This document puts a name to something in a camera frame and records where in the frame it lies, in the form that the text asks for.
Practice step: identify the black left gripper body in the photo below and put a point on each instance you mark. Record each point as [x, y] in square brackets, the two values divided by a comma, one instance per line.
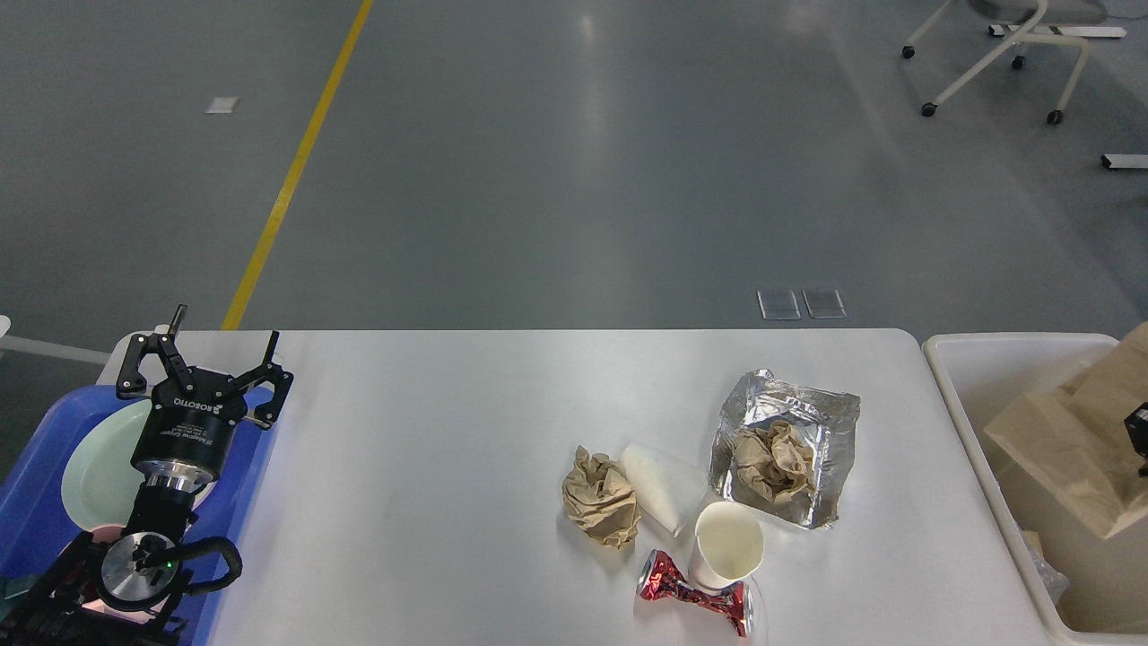
[187, 435]

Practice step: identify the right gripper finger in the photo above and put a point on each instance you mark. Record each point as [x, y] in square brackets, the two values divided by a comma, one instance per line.
[1136, 426]

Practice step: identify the brown paper bag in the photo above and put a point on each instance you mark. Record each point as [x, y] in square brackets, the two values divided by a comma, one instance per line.
[1073, 440]

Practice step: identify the mint green plate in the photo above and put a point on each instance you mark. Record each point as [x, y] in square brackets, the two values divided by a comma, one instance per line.
[100, 483]

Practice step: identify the silver foil container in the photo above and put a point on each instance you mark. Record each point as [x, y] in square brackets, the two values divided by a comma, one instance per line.
[825, 420]

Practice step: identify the brown paper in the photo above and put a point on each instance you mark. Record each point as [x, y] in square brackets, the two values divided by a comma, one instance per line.
[773, 462]

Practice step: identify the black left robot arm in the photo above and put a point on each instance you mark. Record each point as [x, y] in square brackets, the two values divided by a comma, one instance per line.
[211, 562]

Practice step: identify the pink ribbed mug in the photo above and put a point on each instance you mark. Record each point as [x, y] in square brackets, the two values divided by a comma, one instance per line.
[127, 576]

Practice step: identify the white chair base leg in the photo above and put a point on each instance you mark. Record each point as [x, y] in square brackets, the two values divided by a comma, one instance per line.
[22, 345]

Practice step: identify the beige plastic bin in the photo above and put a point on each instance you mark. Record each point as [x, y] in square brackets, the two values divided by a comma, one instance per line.
[979, 375]

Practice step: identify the blue plastic tray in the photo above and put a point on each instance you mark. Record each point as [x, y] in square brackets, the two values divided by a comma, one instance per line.
[35, 524]

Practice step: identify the clear plastic wrap in bin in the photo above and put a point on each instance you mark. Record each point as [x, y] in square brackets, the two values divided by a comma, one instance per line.
[1055, 583]

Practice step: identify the white table leg bar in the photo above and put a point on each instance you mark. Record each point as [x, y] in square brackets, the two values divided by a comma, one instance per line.
[1124, 161]

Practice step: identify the crumpled brown paper ball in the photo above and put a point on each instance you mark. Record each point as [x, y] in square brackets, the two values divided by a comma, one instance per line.
[599, 499]

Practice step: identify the white crushed paper cup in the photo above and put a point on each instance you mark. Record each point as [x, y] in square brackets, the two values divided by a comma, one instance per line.
[668, 489]

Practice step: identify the white rolling chair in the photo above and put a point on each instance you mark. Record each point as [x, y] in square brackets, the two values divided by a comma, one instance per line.
[1026, 23]

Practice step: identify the crushed red can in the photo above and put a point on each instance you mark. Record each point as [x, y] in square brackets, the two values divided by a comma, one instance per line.
[660, 578]

